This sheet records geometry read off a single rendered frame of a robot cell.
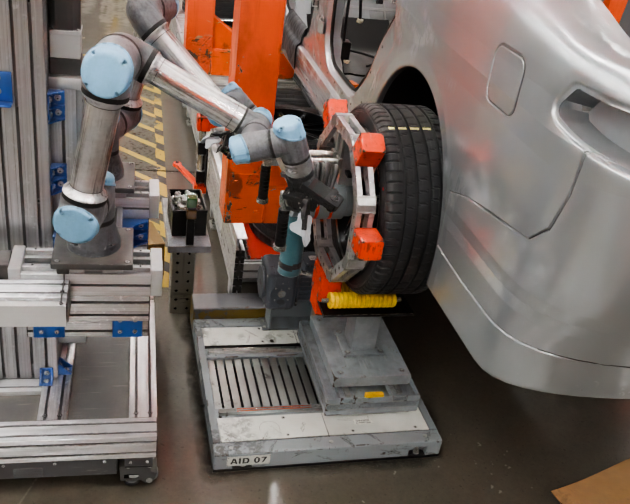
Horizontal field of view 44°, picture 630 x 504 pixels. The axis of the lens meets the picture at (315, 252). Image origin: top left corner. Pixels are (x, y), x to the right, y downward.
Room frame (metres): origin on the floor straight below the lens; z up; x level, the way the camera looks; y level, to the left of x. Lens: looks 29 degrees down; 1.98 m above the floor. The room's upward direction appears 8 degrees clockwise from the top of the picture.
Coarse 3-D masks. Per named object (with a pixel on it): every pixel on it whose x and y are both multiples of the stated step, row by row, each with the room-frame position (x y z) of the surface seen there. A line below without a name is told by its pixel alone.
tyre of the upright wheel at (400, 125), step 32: (384, 128) 2.34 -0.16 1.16; (416, 128) 2.38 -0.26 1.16; (384, 160) 2.25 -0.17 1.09; (416, 160) 2.27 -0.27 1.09; (384, 192) 2.20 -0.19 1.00; (416, 192) 2.21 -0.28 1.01; (384, 224) 2.16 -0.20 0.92; (416, 224) 2.17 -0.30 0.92; (384, 256) 2.14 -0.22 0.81; (416, 256) 2.17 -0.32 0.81; (352, 288) 2.32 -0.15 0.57; (384, 288) 2.21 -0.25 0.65; (416, 288) 2.27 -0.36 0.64
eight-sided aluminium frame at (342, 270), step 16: (336, 128) 2.54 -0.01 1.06; (352, 128) 2.46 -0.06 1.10; (320, 144) 2.64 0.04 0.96; (352, 144) 2.30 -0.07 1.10; (352, 160) 2.28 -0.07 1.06; (352, 176) 2.26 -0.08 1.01; (368, 176) 2.24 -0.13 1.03; (368, 192) 2.22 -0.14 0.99; (368, 208) 2.18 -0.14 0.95; (352, 224) 2.18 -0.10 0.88; (368, 224) 2.18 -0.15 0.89; (320, 240) 2.53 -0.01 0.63; (320, 256) 2.45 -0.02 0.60; (336, 256) 2.44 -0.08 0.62; (352, 256) 2.17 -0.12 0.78; (336, 272) 2.26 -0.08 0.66; (352, 272) 2.23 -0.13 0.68
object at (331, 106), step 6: (330, 102) 2.64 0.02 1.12; (336, 102) 2.64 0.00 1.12; (342, 102) 2.65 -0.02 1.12; (324, 108) 2.66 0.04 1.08; (330, 108) 2.62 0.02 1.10; (336, 108) 2.63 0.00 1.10; (342, 108) 2.63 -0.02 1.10; (324, 114) 2.65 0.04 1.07; (330, 114) 2.60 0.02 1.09; (324, 120) 2.64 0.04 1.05; (324, 126) 2.63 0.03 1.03
